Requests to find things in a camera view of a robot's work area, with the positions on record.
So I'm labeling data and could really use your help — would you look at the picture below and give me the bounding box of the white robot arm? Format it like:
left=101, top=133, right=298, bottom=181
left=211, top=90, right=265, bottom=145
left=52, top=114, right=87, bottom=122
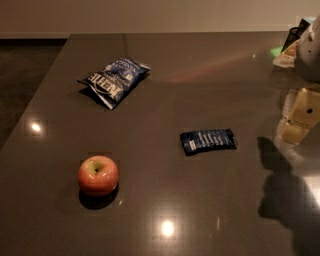
left=273, top=16, right=320, bottom=146

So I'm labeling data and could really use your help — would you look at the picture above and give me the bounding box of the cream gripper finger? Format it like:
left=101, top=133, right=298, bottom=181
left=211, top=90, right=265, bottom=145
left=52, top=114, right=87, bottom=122
left=276, top=88, right=320, bottom=145
left=282, top=89, right=298, bottom=118

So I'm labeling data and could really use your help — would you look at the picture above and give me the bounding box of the tan snack packet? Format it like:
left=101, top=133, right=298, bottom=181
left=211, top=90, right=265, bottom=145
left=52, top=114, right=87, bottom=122
left=273, top=40, right=299, bottom=68

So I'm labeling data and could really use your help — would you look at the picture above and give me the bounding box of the black wire basket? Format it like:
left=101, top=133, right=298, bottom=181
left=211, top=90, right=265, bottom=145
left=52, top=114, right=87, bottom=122
left=282, top=19, right=311, bottom=51

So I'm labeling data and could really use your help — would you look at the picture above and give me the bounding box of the blue chip bag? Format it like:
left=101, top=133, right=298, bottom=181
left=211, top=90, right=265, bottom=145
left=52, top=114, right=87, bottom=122
left=80, top=58, right=150, bottom=110

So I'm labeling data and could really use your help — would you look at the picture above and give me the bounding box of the dark blue snack bar wrapper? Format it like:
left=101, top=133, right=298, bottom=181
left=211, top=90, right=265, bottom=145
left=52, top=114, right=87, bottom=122
left=180, top=129, right=237, bottom=156

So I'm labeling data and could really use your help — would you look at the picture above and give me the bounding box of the red yellow apple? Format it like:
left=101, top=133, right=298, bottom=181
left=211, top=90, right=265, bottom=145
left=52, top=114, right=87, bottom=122
left=78, top=155, right=119, bottom=197

